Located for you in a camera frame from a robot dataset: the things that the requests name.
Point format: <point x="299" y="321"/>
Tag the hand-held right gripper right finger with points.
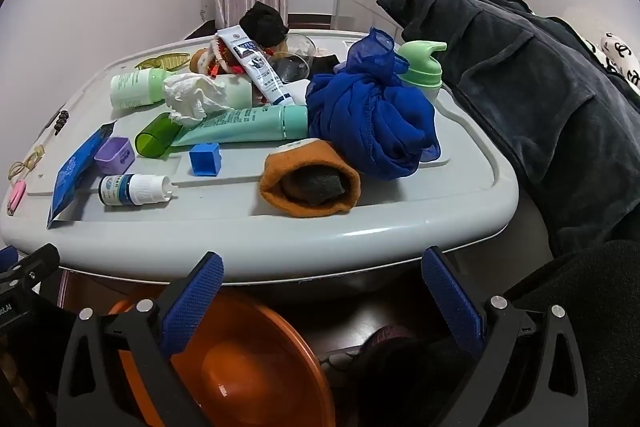
<point x="450" y="302"/>

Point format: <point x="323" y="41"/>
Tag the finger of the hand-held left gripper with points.
<point x="30" y="264"/>

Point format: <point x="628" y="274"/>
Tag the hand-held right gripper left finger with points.
<point x="192" y="302"/>

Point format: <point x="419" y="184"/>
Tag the orange plastic basin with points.
<point x="260" y="372"/>

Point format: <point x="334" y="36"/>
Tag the blue foil packet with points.
<point x="75" y="172"/>

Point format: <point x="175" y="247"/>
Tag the small white medicine bottle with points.
<point x="135" y="189"/>

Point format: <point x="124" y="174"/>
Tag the small purple plastic box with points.
<point x="114" y="156"/>

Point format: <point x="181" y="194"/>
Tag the small blue plastic box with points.
<point x="205" y="159"/>

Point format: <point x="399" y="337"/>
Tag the green transparent plastic cap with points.
<point x="155" y="137"/>

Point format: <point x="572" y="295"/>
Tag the orange sock with grey lining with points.
<point x="300" y="167"/>

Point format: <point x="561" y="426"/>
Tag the teal cosmetic tube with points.
<point x="240" y="124"/>

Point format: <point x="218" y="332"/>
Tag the blue sheer cloth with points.
<point x="370" y="117"/>

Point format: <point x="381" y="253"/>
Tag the white tissue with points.
<point x="192" y="97"/>

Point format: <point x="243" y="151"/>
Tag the pink nail clipper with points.
<point x="16" y="197"/>

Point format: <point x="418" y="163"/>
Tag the dark slipper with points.
<point x="380" y="372"/>

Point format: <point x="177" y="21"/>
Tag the tan woven strip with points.
<point x="30" y="159"/>

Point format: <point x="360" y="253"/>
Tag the black hair clip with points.
<point x="60" y="122"/>

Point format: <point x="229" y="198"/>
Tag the light green bottle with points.
<point x="135" y="89"/>

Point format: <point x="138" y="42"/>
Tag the dark blue jacket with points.
<point x="525" y="82"/>

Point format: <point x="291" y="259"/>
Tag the yellow-green woven strip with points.
<point x="162" y="61"/>

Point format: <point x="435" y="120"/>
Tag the red and white packet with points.
<point x="257" y="67"/>

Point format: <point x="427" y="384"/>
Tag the orange and white plush toy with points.
<point x="210" y="57"/>

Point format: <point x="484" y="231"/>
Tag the clear glass cup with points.
<point x="297" y="57"/>

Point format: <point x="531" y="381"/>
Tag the small black cloth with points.
<point x="327" y="63"/>

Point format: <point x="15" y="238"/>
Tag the white cloth with black print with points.
<point x="620" y="57"/>

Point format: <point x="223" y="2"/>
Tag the white window bench cabinet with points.
<point x="345" y="2"/>

